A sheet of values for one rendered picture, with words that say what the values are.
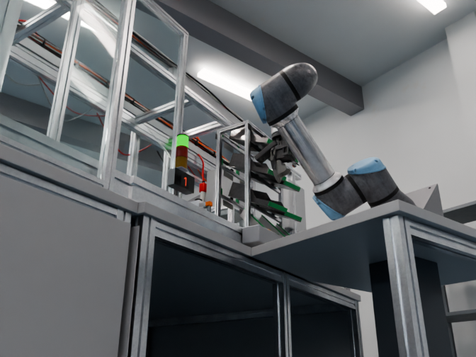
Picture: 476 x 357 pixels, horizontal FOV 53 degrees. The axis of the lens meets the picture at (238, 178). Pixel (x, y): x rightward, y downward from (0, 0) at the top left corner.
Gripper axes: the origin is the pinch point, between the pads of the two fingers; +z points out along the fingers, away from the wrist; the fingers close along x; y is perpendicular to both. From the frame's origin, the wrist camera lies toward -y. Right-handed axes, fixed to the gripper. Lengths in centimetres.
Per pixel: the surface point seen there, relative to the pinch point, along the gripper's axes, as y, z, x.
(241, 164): -29.6, -21.9, 18.0
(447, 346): 54, 66, 7
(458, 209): 36, -51, 230
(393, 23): 9, -253, 234
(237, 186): -31.8, -10.9, 18.4
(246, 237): 0.4, 30.6, -24.1
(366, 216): 50, 38, -45
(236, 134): -33, -40, 19
